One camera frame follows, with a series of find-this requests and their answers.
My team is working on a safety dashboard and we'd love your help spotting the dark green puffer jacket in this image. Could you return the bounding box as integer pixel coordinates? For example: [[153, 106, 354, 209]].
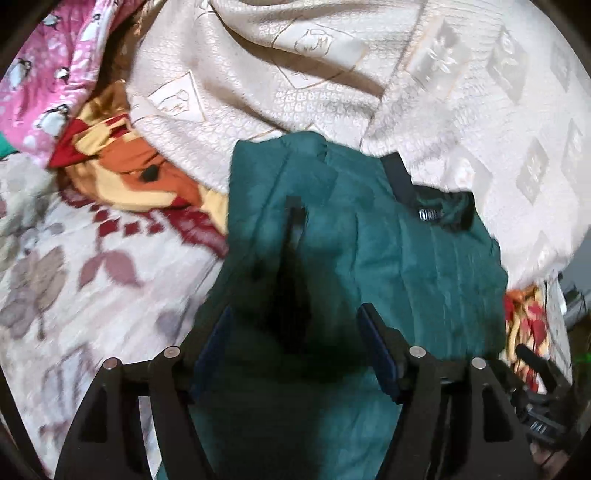
[[191, 132, 508, 479]]

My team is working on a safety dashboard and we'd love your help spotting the white floral fleece blanket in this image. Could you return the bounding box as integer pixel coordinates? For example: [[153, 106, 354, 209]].
[[1, 154, 226, 474]]

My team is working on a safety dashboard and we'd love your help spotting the red orange yellow floral blanket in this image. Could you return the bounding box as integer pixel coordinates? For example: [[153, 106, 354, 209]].
[[49, 81, 228, 257]]

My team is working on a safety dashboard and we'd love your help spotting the green cloth piece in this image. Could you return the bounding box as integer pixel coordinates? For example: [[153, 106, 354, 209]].
[[0, 133, 17, 159]]

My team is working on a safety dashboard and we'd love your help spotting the beige rose patterned bedspread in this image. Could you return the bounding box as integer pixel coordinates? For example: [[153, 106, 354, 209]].
[[126, 1, 590, 287]]

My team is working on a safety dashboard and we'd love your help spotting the pink penguin print cloth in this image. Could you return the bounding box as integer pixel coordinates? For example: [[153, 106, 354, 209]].
[[1, 1, 141, 168]]

